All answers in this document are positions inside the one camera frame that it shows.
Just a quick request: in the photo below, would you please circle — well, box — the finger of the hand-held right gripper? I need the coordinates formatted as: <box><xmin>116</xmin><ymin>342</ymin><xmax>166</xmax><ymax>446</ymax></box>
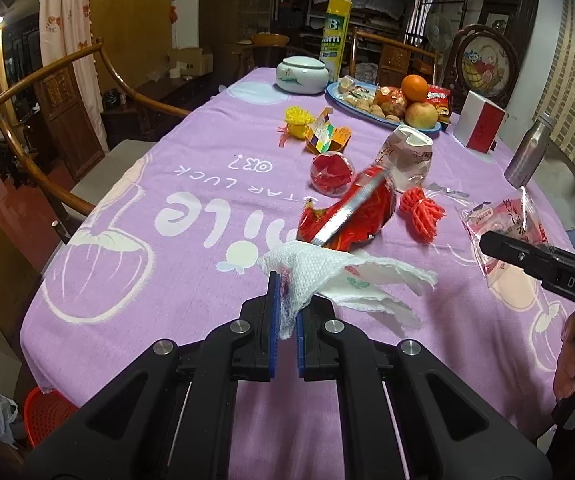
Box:
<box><xmin>479</xmin><ymin>230</ymin><xmax>557</xmax><ymax>286</ymax></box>

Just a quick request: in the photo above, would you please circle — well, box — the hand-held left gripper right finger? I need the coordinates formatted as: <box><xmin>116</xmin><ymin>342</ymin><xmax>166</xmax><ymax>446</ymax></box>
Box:
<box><xmin>296</xmin><ymin>296</ymin><xmax>553</xmax><ymax>480</ymax></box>

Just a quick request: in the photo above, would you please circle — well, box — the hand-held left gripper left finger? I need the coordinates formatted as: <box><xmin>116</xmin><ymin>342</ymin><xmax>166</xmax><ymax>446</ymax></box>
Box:
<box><xmin>24</xmin><ymin>270</ymin><xmax>282</xmax><ymax>480</ymax></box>

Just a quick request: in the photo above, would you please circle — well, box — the clear pink printed wrapper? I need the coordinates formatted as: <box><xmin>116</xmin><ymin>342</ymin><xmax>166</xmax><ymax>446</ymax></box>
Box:
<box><xmin>459</xmin><ymin>186</ymin><xmax>554</xmax><ymax>289</ymax></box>

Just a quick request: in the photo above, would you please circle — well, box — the white paper towel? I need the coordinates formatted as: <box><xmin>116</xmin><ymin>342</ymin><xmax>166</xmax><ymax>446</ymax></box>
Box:
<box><xmin>256</xmin><ymin>240</ymin><xmax>439</xmax><ymax>342</ymax></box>

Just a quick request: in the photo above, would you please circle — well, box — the red string bundle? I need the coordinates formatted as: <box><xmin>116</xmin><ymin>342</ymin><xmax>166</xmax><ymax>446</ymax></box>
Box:
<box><xmin>399</xmin><ymin>186</ymin><xmax>449</xmax><ymax>244</ymax></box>

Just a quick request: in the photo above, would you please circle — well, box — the printed paper cup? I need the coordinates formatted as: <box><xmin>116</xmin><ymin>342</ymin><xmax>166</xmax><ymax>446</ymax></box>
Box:
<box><xmin>376</xmin><ymin>125</ymin><xmax>437</xmax><ymax>187</ymax></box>

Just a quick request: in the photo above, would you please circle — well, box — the red snack bag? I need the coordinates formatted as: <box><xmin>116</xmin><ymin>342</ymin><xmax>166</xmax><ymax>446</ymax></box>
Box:
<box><xmin>299</xmin><ymin>170</ymin><xmax>399</xmax><ymax>252</ymax></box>

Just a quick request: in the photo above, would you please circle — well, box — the clear box with red paper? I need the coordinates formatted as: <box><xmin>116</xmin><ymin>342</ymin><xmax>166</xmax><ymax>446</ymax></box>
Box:
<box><xmin>309</xmin><ymin>152</ymin><xmax>357</xmax><ymax>197</ymax></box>

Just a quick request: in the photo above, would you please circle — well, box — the orange cardboard box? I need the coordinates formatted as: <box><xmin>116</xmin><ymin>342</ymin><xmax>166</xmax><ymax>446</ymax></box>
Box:
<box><xmin>304</xmin><ymin>107</ymin><xmax>354</xmax><ymax>157</ymax></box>

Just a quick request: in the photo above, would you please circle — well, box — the yellow knitted flower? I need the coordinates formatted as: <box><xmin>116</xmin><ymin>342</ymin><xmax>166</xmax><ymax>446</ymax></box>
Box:
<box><xmin>276</xmin><ymin>105</ymin><xmax>315</xmax><ymax>149</ymax></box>

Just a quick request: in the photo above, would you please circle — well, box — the red plastic basket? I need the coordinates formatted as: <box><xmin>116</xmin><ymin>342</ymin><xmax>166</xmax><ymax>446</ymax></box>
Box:
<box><xmin>22</xmin><ymin>386</ymin><xmax>81</xmax><ymax>449</ymax></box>

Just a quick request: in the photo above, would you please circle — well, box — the metal bottle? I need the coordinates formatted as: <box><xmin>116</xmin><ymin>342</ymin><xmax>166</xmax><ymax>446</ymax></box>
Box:
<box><xmin>503</xmin><ymin>112</ymin><xmax>559</xmax><ymax>189</ymax></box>

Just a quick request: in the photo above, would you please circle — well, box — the white and red box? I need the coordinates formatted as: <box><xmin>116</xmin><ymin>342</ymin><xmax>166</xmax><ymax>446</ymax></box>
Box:
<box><xmin>452</xmin><ymin>90</ymin><xmax>509</xmax><ymax>154</ymax></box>

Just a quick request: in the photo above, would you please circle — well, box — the apple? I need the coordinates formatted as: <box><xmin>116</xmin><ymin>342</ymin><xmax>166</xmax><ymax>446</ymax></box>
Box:
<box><xmin>404</xmin><ymin>101</ymin><xmax>439</xmax><ymax>130</ymax></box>

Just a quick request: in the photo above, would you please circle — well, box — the red snack packet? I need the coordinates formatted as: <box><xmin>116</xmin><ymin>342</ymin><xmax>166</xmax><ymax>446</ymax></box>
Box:
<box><xmin>426</xmin><ymin>85</ymin><xmax>453</xmax><ymax>123</ymax></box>

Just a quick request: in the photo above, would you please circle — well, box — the round framed picture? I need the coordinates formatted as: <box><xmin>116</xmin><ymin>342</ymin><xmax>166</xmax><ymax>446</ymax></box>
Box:
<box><xmin>449</xmin><ymin>24</ymin><xmax>519</xmax><ymax>107</ymax></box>

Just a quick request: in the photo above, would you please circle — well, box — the orange fruit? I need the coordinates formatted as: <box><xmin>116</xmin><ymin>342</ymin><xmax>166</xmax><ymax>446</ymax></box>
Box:
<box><xmin>400</xmin><ymin>74</ymin><xmax>429</xmax><ymax>104</ymax></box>

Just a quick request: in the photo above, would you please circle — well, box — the pile of walnuts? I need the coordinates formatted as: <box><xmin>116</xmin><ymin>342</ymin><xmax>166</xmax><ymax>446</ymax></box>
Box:
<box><xmin>346</xmin><ymin>96</ymin><xmax>403</xmax><ymax>124</ymax></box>

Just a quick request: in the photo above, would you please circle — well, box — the carved-back wooden chair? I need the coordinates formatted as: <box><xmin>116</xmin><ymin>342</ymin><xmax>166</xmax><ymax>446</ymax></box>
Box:
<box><xmin>351</xmin><ymin>26</ymin><xmax>442</xmax><ymax>81</ymax></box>

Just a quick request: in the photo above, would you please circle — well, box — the blue oval plate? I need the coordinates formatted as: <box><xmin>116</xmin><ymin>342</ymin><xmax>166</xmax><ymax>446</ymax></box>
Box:
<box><xmin>324</xmin><ymin>80</ymin><xmax>447</xmax><ymax>136</ymax></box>

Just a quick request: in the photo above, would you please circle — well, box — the electric fan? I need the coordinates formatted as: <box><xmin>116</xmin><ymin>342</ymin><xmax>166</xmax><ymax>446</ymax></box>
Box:
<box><xmin>424</xmin><ymin>10</ymin><xmax>454</xmax><ymax>52</ymax></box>

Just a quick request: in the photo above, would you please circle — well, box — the dark wooden cabinet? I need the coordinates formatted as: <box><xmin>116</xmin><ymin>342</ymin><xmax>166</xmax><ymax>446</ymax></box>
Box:
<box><xmin>477</xmin><ymin>0</ymin><xmax>539</xmax><ymax>63</ymax></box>

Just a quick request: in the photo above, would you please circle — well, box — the white ceramic lidded jar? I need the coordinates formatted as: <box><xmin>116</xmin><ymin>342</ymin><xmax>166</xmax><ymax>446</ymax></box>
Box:
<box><xmin>275</xmin><ymin>56</ymin><xmax>329</xmax><ymax>95</ymax></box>

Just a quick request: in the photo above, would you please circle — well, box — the tall yellow green carton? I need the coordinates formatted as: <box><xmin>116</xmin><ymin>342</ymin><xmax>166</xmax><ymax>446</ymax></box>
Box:
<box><xmin>319</xmin><ymin>0</ymin><xmax>354</xmax><ymax>84</ymax></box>

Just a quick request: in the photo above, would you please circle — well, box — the round wooden chair back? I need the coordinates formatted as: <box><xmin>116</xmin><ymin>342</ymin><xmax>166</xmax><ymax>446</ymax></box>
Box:
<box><xmin>251</xmin><ymin>33</ymin><xmax>289</xmax><ymax>52</ymax></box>

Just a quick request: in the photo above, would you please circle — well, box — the floral curtain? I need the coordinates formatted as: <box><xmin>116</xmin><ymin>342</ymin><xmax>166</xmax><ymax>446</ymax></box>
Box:
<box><xmin>38</xmin><ymin>0</ymin><xmax>109</xmax><ymax>154</ymax></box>

